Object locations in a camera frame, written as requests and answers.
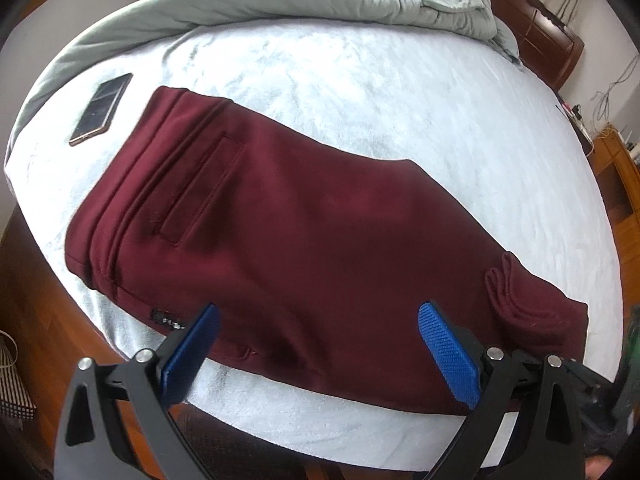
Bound maroon pants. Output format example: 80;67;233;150
65;87;588;414

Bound striped paper bag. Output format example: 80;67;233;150
0;330;37;420

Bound smartphone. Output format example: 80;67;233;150
68;73;134;146

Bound white fleece bed sheet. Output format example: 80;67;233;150
4;16;626;474

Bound wooden desk cabinet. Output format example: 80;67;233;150
588;124;640;318

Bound grey-green quilt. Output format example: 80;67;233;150
3;0;530;177

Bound dark wooden headboard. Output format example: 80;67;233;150
491;0;585;92

